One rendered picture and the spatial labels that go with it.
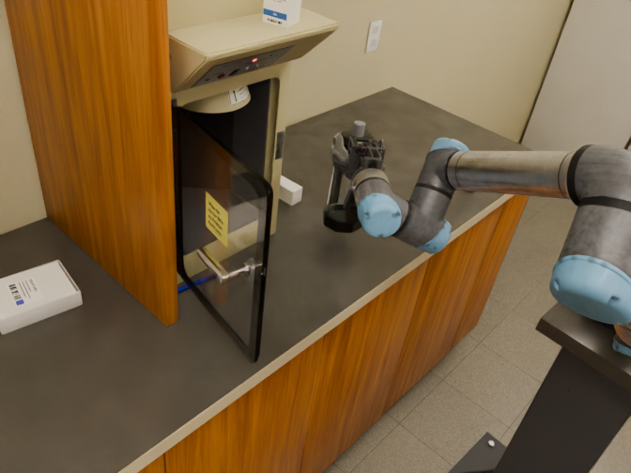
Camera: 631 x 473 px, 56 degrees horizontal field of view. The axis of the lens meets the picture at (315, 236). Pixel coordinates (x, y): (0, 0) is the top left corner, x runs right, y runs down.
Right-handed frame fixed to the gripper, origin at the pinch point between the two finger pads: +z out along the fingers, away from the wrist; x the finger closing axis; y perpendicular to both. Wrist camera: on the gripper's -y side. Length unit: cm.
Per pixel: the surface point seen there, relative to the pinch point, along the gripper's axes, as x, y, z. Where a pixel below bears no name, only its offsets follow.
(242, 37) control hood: 27.4, 29.3, -23.8
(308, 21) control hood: 15.7, 30.6, -12.1
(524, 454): -58, -76, -25
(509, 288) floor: -110, -109, 97
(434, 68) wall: -55, -14, 129
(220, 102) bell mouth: 31.2, 12.7, -11.3
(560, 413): -59, -54, -29
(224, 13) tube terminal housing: 30.9, 30.9, -15.7
